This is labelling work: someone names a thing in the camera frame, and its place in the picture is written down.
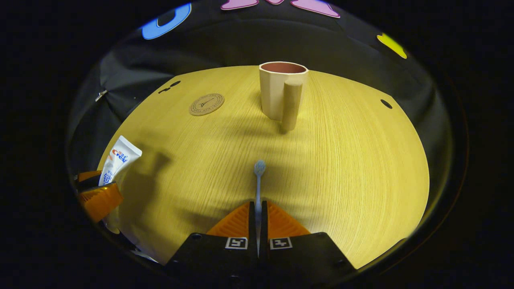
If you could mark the black backdrop cloth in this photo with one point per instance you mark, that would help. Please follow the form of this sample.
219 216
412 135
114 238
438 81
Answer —
241 44

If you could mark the beige cup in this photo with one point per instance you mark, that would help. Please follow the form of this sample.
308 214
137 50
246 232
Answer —
277 96

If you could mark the light blue toothbrush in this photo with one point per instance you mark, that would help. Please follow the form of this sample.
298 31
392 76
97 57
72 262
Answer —
260 168

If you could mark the white toothpaste tube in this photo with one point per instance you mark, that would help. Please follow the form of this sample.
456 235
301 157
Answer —
120 156

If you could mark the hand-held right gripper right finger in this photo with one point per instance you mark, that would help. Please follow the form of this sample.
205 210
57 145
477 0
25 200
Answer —
297 257

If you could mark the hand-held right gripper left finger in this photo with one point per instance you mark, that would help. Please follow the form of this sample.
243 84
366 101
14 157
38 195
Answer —
225 257

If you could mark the silver cloth clip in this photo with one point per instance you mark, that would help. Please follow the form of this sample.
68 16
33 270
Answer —
101 95

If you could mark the round cork coaster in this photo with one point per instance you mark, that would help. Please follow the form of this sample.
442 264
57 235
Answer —
207 104

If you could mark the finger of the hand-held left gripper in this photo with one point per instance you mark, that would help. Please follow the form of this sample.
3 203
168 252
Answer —
100 202
88 178

